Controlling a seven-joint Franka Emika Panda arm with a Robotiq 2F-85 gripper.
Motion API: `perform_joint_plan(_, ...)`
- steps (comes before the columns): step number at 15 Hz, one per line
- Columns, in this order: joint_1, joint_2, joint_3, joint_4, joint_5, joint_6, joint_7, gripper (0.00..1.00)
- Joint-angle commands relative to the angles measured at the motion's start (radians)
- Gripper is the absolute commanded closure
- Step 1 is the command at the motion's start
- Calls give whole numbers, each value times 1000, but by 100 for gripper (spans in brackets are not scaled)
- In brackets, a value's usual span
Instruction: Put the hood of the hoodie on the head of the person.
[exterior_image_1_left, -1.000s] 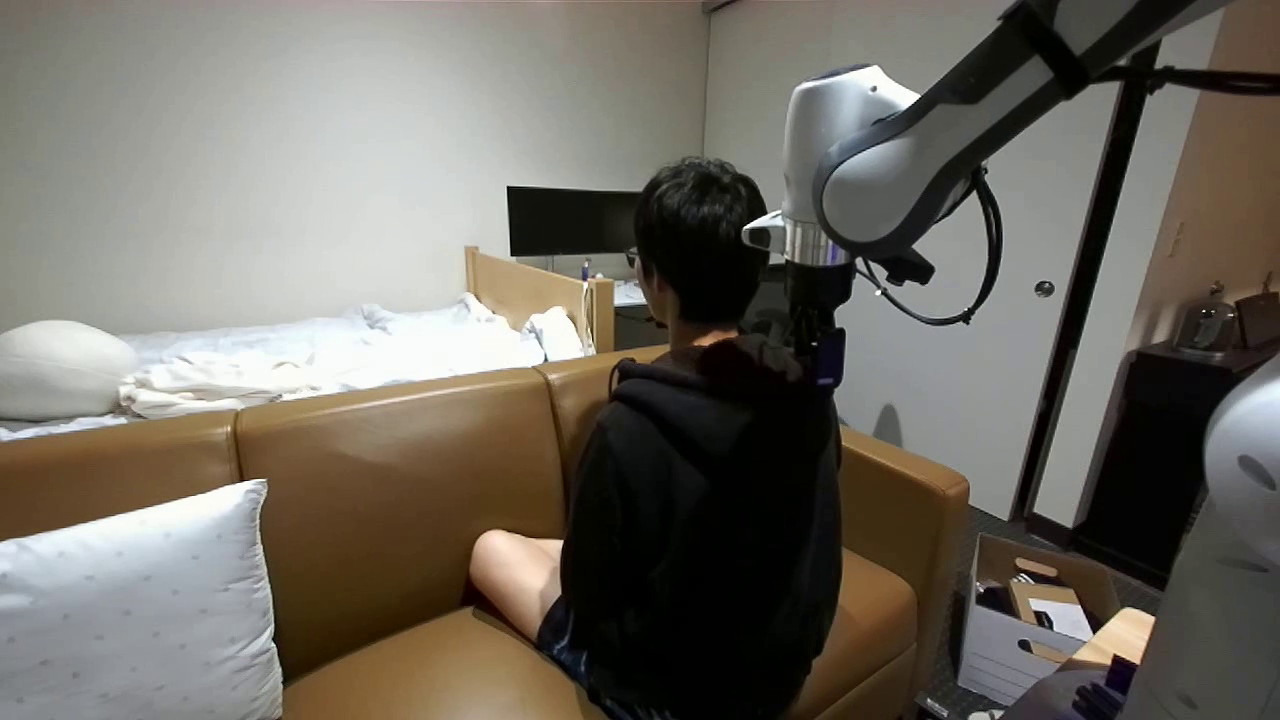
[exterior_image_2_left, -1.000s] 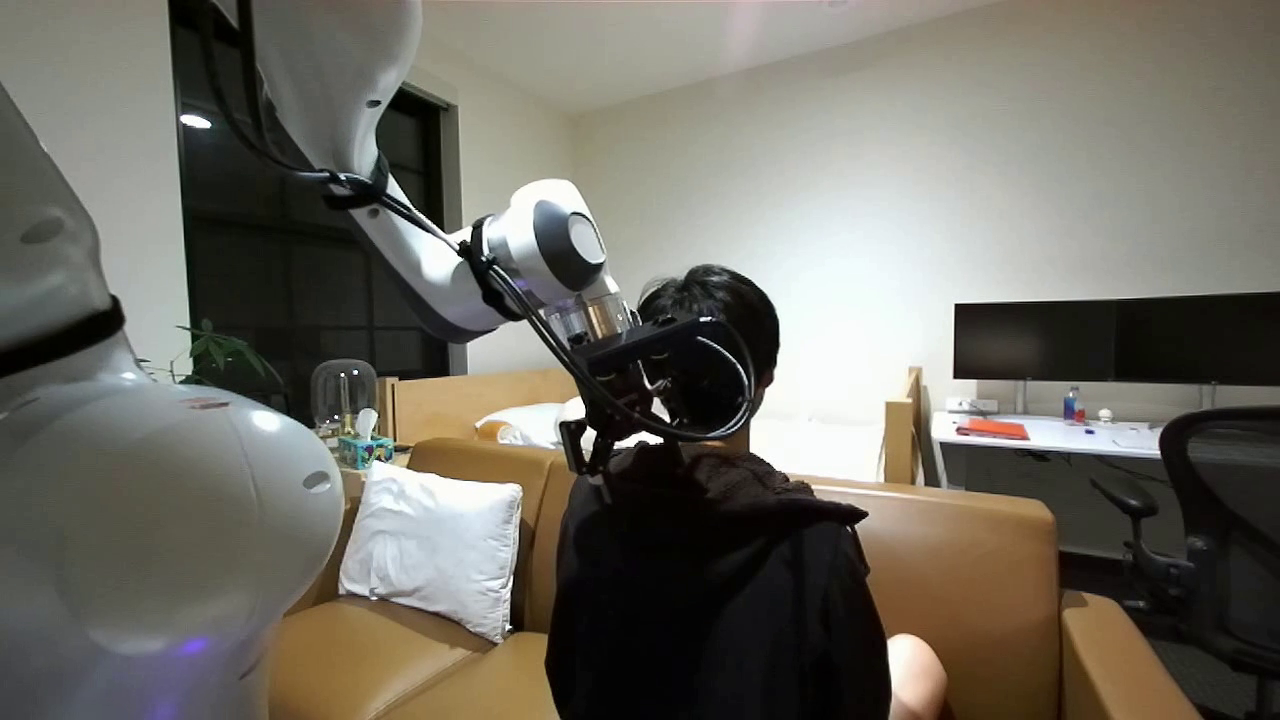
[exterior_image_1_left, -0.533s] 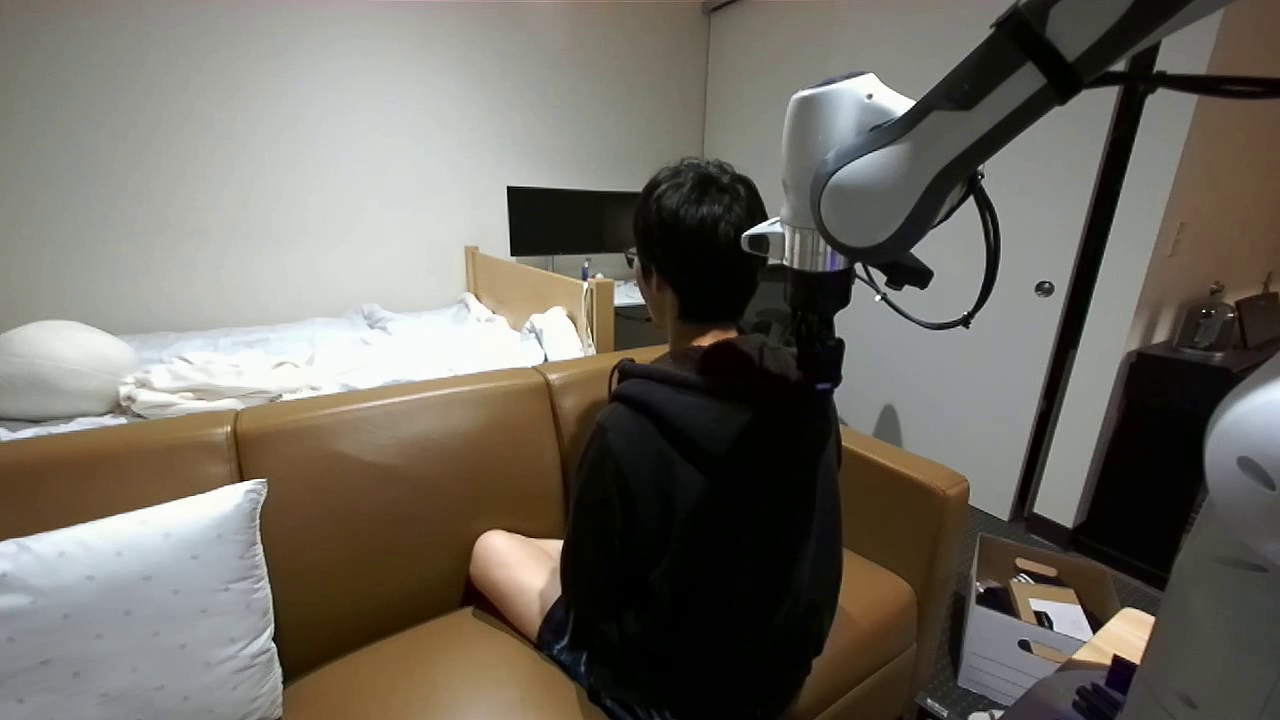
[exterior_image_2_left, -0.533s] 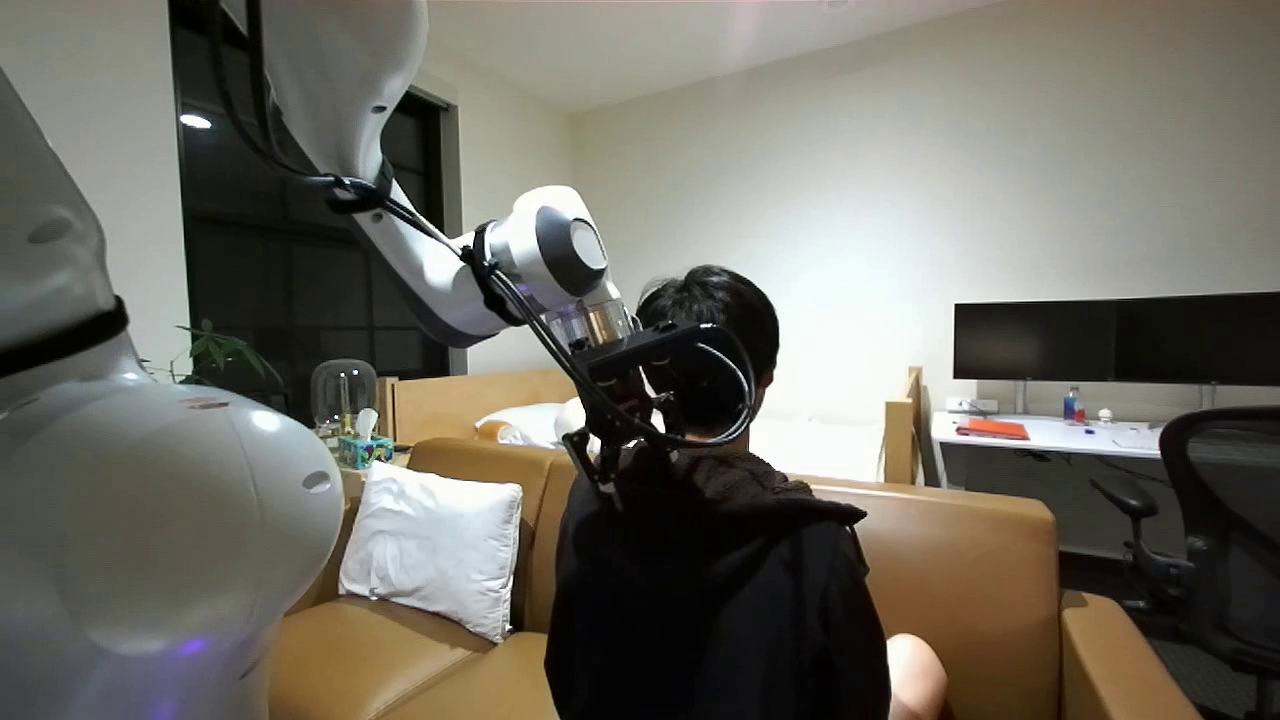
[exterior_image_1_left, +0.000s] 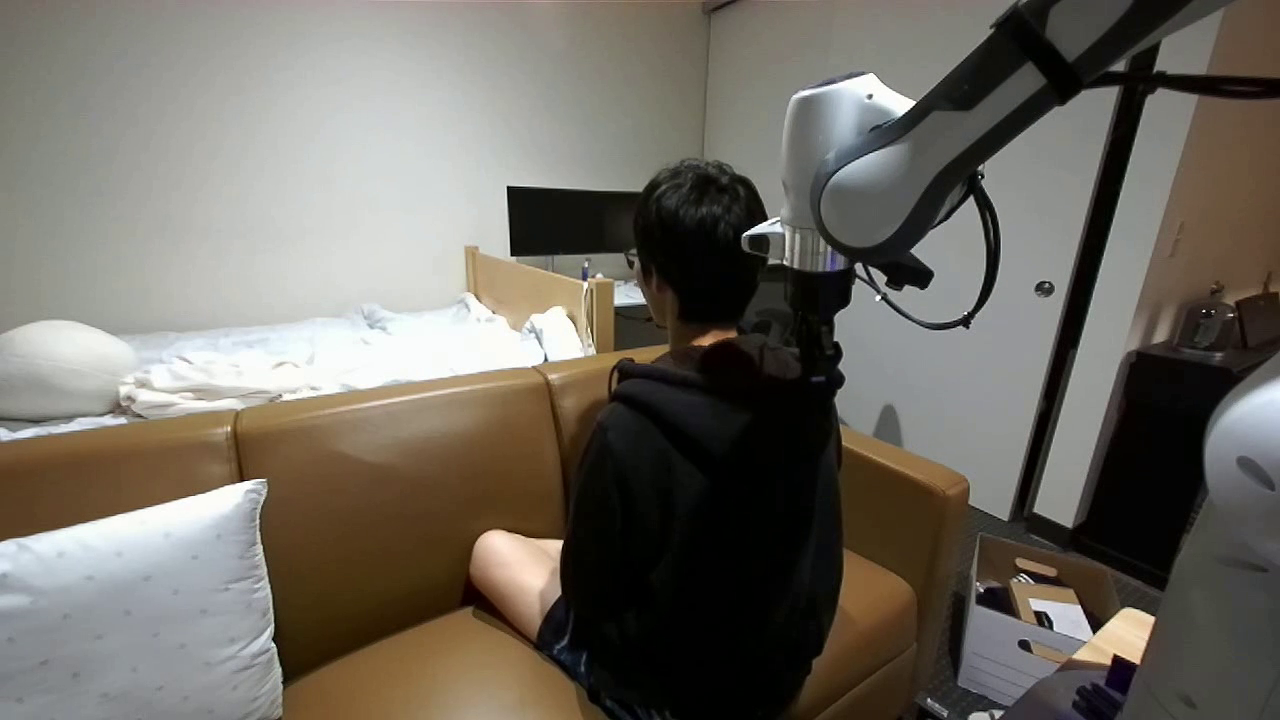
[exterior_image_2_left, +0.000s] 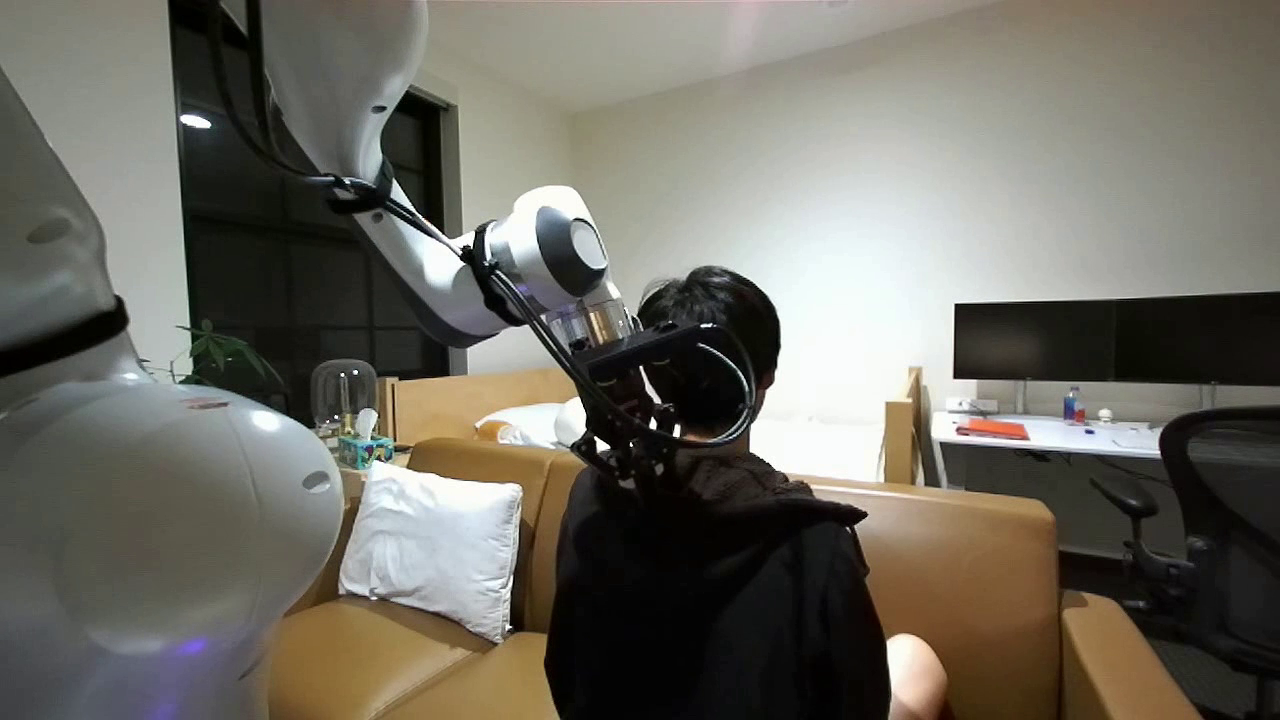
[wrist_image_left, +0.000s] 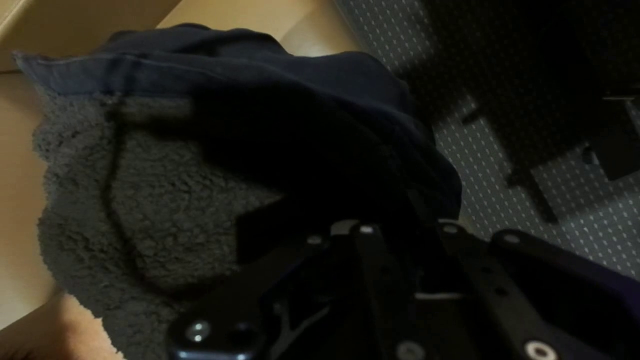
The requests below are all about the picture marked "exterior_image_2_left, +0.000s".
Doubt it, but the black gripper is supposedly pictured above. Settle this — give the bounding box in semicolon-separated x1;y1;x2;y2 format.
579;361;680;491

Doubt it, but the seated person with black hair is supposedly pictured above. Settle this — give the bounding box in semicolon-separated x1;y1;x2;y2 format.
634;259;951;720

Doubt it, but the white bed pillow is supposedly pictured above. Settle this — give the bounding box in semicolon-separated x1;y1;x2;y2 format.
472;396;590;451

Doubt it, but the white square sofa pillow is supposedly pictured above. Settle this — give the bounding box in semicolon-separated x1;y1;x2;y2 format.
337;459;527;646

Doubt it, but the teal tissue box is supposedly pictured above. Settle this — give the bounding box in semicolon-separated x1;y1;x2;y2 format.
331;406;398;471

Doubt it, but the glass dome lamp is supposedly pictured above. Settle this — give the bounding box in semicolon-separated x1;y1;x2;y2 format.
306;354;378;435

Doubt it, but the tan leather sofa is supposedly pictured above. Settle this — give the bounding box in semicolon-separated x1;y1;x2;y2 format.
262;435;1205;720

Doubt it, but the flat orange item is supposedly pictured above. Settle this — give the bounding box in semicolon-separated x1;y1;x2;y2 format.
951;416;1030;442

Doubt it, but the white desk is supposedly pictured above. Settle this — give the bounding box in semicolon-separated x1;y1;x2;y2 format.
928;406;1170;491

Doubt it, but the green potted plant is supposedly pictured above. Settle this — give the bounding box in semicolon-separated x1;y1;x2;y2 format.
103;315;291;398

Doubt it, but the dark gridded window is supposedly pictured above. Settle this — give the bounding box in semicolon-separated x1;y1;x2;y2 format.
166;0;465;391

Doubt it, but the black wide monitor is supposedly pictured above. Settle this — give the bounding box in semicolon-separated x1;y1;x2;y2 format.
948;291;1280;391

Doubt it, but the black office chair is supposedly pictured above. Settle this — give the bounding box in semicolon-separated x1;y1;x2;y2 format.
1090;403;1280;720

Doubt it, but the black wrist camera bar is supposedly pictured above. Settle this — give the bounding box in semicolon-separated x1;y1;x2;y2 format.
572;321;732;387

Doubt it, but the black looped cable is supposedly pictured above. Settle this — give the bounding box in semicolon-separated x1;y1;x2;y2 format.
645;321;766;451

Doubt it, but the light wooden bed frame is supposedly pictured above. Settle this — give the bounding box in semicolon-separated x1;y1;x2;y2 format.
377;365;951;491

